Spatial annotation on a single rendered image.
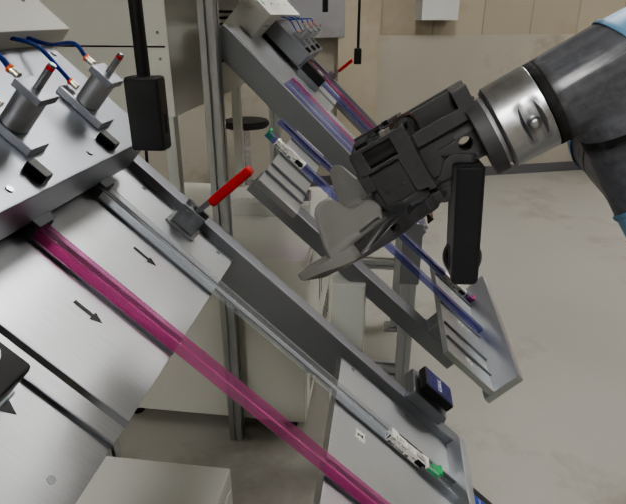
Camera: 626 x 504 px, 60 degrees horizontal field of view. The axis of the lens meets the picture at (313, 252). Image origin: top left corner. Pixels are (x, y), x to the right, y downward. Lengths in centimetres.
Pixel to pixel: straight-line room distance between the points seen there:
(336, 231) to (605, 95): 23
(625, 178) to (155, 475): 72
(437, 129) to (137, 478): 65
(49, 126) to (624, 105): 46
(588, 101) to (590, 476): 153
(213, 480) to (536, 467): 121
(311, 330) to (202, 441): 122
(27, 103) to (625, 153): 46
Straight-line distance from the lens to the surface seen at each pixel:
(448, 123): 49
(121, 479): 90
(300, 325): 68
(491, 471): 182
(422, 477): 69
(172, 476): 89
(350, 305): 96
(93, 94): 56
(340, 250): 47
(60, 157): 49
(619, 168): 52
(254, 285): 67
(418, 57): 441
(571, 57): 49
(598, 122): 50
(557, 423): 206
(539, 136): 49
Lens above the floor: 124
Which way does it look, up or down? 23 degrees down
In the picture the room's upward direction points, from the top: straight up
